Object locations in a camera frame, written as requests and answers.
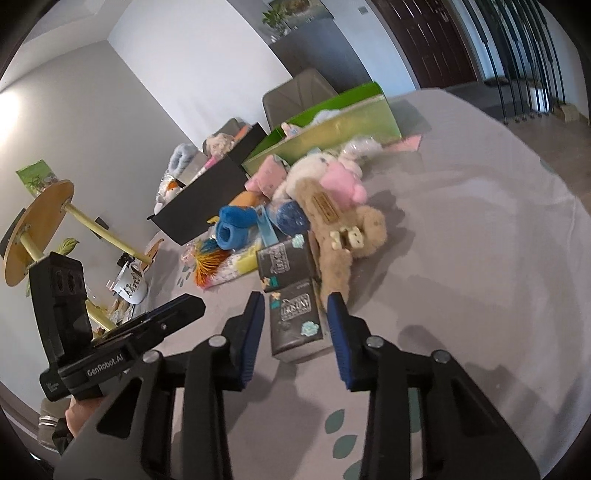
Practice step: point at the brown plush toy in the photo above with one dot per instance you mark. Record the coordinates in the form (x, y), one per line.
(342, 235)

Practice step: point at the pink paper card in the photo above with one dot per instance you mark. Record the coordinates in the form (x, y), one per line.
(408, 144)

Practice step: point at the potted green plant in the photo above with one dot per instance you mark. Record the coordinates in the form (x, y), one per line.
(276, 19)

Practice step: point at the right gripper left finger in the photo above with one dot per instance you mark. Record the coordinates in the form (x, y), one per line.
(167, 414)

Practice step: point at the pink strawberry slipper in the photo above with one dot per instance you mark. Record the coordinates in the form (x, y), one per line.
(270, 175)

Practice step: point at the pink plush toy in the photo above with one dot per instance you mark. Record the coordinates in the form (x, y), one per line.
(343, 181)

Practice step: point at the blue superman sock roll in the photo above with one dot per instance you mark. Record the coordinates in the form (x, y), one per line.
(233, 227)

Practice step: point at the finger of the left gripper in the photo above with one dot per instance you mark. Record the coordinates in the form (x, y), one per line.
(159, 322)

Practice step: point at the beige bunny plush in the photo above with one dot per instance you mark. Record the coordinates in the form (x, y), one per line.
(218, 145)

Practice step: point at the white cinnamoroll plush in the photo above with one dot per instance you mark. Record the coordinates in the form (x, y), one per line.
(315, 166)

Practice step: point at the framed food picture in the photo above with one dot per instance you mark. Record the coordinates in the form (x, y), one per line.
(304, 10)

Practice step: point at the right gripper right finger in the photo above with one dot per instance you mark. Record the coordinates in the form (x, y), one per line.
(422, 407)

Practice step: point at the yellow packaged item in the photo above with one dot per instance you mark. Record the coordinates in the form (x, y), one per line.
(235, 266)

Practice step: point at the orange spiky rubber ball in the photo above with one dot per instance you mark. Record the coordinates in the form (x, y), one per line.
(208, 257)

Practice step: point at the black slat room divider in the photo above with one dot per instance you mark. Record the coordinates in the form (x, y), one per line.
(526, 72)

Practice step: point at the dark grey cabinet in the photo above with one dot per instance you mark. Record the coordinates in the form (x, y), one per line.
(320, 45)

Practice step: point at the green carton box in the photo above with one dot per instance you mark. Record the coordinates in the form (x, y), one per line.
(37, 177)

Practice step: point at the white printed mug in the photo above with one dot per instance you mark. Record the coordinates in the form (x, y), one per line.
(130, 284)

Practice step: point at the black storage box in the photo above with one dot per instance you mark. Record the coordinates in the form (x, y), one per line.
(185, 217)

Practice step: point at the orange round plush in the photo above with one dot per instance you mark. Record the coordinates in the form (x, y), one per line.
(247, 199)

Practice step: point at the grey dining chair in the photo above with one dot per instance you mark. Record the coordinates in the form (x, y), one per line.
(232, 127)
(305, 90)

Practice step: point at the left human hand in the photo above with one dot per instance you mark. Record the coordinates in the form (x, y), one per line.
(79, 411)

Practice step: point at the black tissue pack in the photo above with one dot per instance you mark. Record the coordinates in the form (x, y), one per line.
(286, 263)
(298, 328)

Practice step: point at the dark brown entrance door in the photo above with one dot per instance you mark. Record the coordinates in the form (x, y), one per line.
(430, 41)

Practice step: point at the green gift box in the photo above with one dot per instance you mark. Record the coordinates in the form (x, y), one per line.
(366, 112)

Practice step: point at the round wooden side table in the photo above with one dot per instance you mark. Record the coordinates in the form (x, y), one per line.
(39, 222)

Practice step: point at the blue white bottle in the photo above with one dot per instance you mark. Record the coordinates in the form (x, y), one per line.
(287, 216)

